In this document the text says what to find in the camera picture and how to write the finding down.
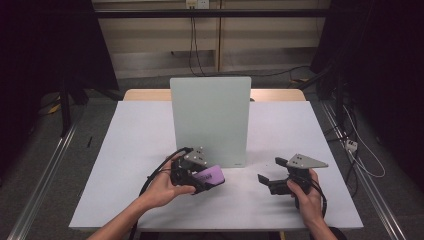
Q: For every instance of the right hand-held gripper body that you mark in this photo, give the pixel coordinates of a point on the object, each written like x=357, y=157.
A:
x=293, y=176

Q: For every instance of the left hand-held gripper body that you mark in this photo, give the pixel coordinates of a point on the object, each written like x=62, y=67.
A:
x=186, y=166

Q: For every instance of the purple and black eraser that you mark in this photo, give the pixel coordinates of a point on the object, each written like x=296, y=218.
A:
x=210, y=175

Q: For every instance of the white glass whiteboard with stand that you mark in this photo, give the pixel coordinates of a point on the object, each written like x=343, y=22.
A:
x=210, y=120

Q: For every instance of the person's right hand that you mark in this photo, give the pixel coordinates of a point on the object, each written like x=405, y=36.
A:
x=308, y=200

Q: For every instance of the person's left hand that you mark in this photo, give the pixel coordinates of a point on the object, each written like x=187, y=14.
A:
x=163, y=190

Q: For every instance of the white table mat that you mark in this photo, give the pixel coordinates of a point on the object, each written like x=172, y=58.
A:
x=133, y=150

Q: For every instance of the white power strip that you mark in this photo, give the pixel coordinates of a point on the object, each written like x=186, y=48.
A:
x=351, y=145

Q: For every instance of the wooden table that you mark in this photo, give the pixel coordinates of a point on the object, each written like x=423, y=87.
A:
x=150, y=95

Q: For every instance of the black metal stand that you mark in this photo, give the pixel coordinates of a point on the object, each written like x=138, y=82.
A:
x=65, y=106

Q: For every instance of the black curtain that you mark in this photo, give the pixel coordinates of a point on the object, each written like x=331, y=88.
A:
x=50, y=43
x=383, y=66

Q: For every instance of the black horizontal bar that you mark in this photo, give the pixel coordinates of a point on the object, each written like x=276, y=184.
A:
x=213, y=13

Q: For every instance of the metal floor rail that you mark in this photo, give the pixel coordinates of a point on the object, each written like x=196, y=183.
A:
x=370, y=186
x=40, y=180

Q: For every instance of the white wall outlet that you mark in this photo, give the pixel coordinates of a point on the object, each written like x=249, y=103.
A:
x=198, y=3

